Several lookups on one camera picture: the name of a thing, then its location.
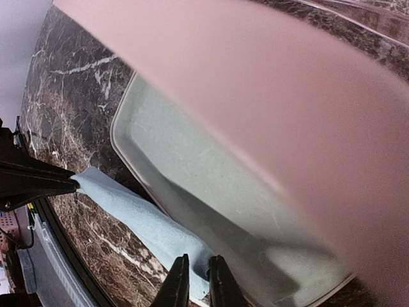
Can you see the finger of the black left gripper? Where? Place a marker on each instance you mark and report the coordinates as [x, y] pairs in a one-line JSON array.
[[15, 160], [16, 199]]

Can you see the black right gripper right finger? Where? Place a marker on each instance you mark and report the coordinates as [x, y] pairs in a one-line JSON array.
[[224, 290]]

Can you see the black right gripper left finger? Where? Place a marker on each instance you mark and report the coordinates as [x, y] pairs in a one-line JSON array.
[[174, 291]]

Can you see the pink glasses case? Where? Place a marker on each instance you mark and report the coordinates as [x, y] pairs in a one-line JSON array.
[[323, 125]]

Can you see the clear purple lens sunglasses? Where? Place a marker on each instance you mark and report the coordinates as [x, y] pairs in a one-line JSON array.
[[381, 21]]

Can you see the black front table rail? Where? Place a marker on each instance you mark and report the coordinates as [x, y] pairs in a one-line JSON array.
[[86, 278]]

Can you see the white slotted cable duct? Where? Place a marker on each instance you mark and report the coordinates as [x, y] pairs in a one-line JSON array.
[[57, 284]]

